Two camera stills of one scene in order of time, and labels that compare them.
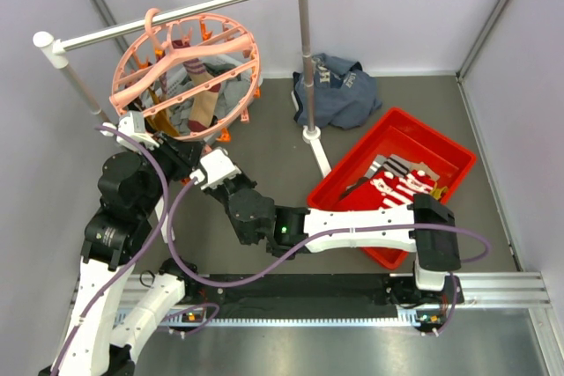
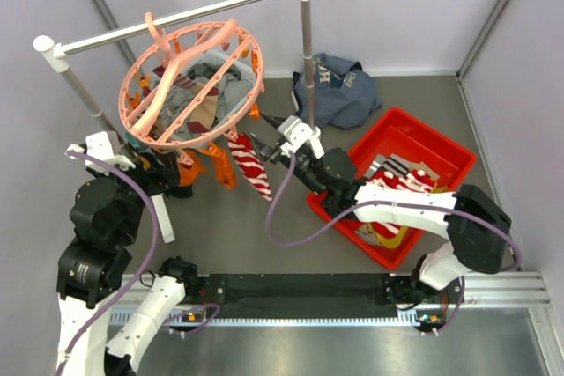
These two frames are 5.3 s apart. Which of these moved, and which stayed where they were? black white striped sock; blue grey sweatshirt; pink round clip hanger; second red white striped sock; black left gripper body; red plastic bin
Moved: pink round clip hanger; black left gripper body
Stayed: red plastic bin; black white striped sock; second red white striped sock; blue grey sweatshirt
